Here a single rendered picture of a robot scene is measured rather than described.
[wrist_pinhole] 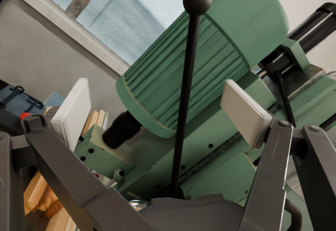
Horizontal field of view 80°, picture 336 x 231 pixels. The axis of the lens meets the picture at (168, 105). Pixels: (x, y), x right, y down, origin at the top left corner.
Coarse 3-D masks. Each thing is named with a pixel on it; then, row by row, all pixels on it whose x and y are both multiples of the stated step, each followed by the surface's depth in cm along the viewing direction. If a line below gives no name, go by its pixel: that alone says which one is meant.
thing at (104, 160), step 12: (96, 132) 48; (84, 144) 45; (96, 144) 45; (84, 156) 46; (96, 156) 47; (108, 156) 47; (120, 156) 49; (132, 156) 53; (96, 168) 49; (108, 168) 49; (120, 168) 50; (132, 168) 50
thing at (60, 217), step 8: (96, 112) 79; (88, 120) 75; (96, 120) 75; (88, 128) 68; (64, 208) 44; (56, 216) 42; (64, 216) 43; (48, 224) 42; (56, 224) 40; (64, 224) 41
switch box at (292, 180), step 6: (330, 132) 41; (330, 138) 41; (288, 162) 44; (288, 168) 43; (294, 168) 42; (288, 174) 42; (294, 174) 41; (288, 180) 41; (294, 180) 41; (288, 186) 41; (294, 186) 40; (300, 186) 40; (294, 192) 42; (300, 192) 41; (300, 198) 43
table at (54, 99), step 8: (48, 96) 71; (56, 96) 74; (48, 104) 68; (56, 104) 71; (24, 168) 47; (24, 176) 46; (32, 176) 47; (24, 184) 45; (32, 216) 42; (40, 216) 43; (32, 224) 41; (40, 224) 42
